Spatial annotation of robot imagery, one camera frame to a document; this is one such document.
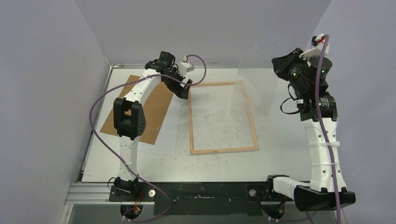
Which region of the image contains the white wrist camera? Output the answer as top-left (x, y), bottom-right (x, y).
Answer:
top-left (178, 62), bottom-right (194, 77)
top-left (299, 34), bottom-right (329, 60)

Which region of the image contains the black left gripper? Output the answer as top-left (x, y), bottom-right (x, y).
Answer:
top-left (162, 67), bottom-right (191, 99)

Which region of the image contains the white photo paper sheet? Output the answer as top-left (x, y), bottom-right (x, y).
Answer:
top-left (138, 96), bottom-right (184, 154)

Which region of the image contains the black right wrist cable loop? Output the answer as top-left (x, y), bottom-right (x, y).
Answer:
top-left (280, 83), bottom-right (302, 116)

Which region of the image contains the clear acrylic frame pane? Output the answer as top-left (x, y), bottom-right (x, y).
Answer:
top-left (185, 40), bottom-right (279, 117)

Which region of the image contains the aluminium front rail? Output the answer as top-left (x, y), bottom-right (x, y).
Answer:
top-left (63, 182), bottom-right (344, 205)

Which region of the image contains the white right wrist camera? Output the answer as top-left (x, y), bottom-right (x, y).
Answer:
top-left (299, 34), bottom-right (329, 60)

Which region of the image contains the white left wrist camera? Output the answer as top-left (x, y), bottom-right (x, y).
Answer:
top-left (178, 62), bottom-right (194, 77)

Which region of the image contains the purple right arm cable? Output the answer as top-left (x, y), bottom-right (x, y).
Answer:
top-left (261, 34), bottom-right (342, 224)

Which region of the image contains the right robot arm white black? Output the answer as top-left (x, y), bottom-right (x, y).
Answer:
top-left (264, 48), bottom-right (356, 211)

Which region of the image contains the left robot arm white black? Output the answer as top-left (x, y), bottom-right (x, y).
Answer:
top-left (112, 51), bottom-right (194, 201)

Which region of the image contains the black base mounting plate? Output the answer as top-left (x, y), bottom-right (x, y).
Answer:
top-left (108, 182), bottom-right (291, 216)

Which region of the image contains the light wooden picture frame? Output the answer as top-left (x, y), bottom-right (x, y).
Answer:
top-left (188, 80), bottom-right (259, 155)

